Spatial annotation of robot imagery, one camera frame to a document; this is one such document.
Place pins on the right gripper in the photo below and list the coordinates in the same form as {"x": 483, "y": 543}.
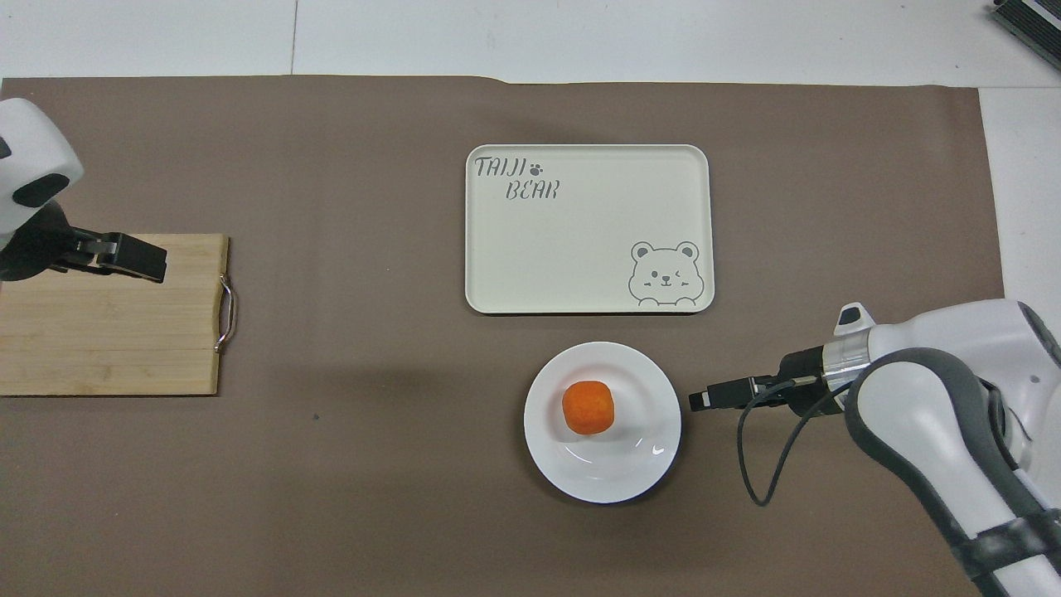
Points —
{"x": 800, "y": 380}

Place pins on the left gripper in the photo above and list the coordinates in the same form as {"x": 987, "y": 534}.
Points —
{"x": 37, "y": 245}

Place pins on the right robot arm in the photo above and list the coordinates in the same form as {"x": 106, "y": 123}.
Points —
{"x": 928, "y": 431}

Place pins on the white round plate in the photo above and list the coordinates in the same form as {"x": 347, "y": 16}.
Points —
{"x": 630, "y": 456}

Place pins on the orange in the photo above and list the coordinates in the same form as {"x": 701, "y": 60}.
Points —
{"x": 588, "y": 407}

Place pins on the cream tray with bear print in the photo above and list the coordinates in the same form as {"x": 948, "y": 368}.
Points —
{"x": 580, "y": 240}

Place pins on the black stand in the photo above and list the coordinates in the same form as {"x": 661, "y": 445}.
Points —
{"x": 1032, "y": 21}

